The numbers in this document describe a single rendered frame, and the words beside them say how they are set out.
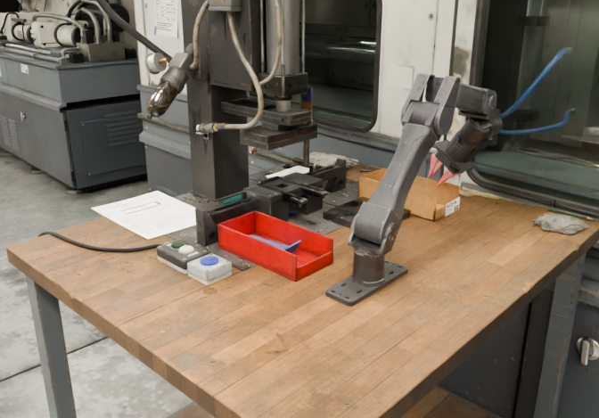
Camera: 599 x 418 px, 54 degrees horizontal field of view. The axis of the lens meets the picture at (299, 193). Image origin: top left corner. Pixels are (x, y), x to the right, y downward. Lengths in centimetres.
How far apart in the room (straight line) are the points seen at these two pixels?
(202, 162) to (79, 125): 289
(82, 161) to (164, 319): 351
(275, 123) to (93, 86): 316
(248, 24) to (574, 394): 140
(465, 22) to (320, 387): 120
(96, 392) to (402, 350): 167
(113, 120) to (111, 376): 246
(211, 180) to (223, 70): 32
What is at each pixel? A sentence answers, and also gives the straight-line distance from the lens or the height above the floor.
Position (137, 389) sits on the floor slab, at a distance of 247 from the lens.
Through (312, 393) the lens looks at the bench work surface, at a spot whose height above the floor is 90.
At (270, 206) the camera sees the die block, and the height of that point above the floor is 96.
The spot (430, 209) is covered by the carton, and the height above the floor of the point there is 93.
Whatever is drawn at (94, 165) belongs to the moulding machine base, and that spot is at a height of 23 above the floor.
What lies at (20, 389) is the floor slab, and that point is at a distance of 263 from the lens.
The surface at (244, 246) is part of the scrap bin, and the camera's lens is 130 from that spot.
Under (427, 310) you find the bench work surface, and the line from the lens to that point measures 114.
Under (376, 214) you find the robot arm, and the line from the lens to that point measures 116.
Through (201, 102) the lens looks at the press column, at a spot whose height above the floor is 118.
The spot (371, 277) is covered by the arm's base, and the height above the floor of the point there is 93.
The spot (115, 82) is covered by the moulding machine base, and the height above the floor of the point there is 82.
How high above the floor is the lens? 147
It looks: 19 degrees down
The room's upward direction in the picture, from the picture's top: straight up
